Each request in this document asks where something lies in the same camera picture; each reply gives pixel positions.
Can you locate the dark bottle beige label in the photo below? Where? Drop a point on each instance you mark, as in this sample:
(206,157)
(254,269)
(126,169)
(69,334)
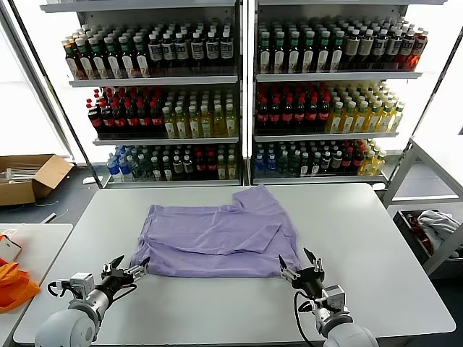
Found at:
(366,47)
(351,48)

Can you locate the red cap cola bottle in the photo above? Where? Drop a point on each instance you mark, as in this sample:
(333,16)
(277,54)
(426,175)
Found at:
(119,122)
(94,123)
(144,121)
(324,114)
(300,115)
(312,115)
(287,116)
(357,161)
(262,116)
(347,162)
(132,121)
(211,167)
(200,167)
(107,123)
(274,116)
(157,120)

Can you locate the green cap dark tea bottle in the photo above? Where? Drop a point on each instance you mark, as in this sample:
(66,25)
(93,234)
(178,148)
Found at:
(308,54)
(264,54)
(293,54)
(142,59)
(99,62)
(279,54)
(322,54)
(113,61)
(128,60)
(85,63)
(337,54)

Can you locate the small white carton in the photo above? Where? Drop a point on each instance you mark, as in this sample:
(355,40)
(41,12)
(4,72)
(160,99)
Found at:
(7,249)

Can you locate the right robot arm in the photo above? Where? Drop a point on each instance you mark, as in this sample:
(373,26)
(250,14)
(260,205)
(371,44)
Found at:
(338,327)

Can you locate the small white floor object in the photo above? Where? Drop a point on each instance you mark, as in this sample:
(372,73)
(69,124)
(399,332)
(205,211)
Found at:
(87,180)

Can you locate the grey metal frame cart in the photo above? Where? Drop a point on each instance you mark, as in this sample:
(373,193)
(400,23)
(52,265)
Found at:
(399,170)

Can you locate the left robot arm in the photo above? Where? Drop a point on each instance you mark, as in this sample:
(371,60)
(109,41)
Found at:
(72,325)

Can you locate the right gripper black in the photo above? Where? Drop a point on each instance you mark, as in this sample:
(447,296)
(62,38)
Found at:
(309,280)

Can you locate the dark window post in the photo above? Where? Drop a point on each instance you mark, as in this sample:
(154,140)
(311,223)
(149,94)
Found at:
(438,86)
(52,92)

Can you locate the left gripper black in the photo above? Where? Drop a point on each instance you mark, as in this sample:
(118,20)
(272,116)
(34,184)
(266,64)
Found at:
(112,283)

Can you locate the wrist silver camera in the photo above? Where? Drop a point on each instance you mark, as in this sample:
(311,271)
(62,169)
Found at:
(334,293)
(81,281)

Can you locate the white grey garment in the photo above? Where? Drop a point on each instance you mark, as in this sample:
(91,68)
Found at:
(434,221)

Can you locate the orange drink bottle white label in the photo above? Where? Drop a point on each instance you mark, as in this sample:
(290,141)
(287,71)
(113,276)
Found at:
(72,63)

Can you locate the brown cardboard box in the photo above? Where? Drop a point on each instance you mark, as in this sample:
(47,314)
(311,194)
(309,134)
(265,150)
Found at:
(47,177)

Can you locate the purple t-shirt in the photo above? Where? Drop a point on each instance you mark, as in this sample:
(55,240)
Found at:
(217,235)

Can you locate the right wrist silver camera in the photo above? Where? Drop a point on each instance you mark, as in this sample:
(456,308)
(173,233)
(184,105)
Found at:
(334,293)

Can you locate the black crate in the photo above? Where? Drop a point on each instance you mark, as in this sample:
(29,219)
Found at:
(401,221)

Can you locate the white packing material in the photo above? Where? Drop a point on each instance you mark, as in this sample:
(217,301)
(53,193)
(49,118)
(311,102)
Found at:
(18,170)

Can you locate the dark bottle blue white label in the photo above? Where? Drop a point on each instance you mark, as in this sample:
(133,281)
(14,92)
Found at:
(380,47)
(155,53)
(169,52)
(198,51)
(393,46)
(406,45)
(212,50)
(182,52)
(226,50)

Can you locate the blue label water bottle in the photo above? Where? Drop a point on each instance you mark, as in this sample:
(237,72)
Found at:
(271,166)
(113,170)
(259,166)
(124,171)

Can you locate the dark bottle white cap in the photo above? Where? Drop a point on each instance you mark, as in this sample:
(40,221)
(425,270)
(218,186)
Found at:
(177,168)
(336,163)
(187,168)
(325,164)

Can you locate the grey metal shelf unit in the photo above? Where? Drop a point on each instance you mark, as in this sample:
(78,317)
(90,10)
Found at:
(336,76)
(152,81)

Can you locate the red drink bottle white cap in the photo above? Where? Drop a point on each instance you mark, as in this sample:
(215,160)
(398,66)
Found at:
(419,48)

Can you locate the orange cloth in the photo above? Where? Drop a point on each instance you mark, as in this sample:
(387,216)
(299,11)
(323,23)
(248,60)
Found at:
(14,285)

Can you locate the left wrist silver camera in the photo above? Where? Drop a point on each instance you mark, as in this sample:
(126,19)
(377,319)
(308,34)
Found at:
(81,281)

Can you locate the yellow juice bottle green label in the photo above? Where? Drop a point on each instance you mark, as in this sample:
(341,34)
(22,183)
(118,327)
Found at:
(221,169)
(361,119)
(367,164)
(230,123)
(169,126)
(181,125)
(379,163)
(193,125)
(373,118)
(386,118)
(231,168)
(397,118)
(205,124)
(218,123)
(336,120)
(349,120)

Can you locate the red garment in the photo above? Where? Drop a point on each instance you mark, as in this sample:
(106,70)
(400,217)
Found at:
(424,241)

